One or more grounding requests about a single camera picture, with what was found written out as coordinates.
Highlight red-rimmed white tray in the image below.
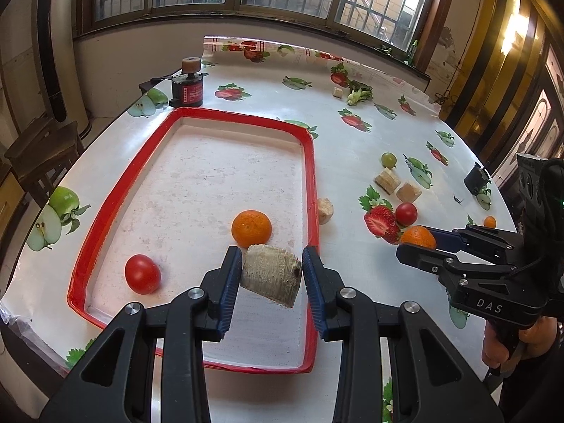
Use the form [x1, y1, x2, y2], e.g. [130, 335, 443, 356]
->
[66, 106, 320, 375]

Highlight black motor with cork wheel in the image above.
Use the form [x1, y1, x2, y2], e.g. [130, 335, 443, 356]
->
[170, 56, 209, 109]

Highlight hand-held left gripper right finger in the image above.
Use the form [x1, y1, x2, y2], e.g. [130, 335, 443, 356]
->
[302, 246, 505, 423]

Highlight fruit-printed plastic tablecloth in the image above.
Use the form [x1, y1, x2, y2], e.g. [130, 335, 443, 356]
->
[0, 35, 521, 423]

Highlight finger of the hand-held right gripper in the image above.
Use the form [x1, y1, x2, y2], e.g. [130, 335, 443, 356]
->
[427, 225, 518, 258]
[396, 243, 518, 278]

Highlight person's right hand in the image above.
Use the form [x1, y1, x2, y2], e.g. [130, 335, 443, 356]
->
[482, 315, 564, 377]

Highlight yellow drawer cabinet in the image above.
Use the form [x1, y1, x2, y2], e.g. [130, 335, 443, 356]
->
[0, 159, 28, 232]

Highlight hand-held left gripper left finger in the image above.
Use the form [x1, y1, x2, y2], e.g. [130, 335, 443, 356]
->
[39, 246, 244, 423]

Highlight red cherry tomato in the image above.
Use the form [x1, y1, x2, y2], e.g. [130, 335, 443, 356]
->
[395, 202, 418, 226]

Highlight white standing air conditioner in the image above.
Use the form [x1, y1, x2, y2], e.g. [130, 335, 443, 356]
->
[13, 0, 91, 135]

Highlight dark wooden stool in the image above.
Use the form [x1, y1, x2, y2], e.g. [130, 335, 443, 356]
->
[4, 119, 84, 206]

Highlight green vegetable scraps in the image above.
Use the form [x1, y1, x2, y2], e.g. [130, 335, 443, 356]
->
[346, 80, 374, 106]

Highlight golden wooden cabinet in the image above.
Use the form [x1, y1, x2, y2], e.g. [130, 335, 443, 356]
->
[441, 0, 564, 172]

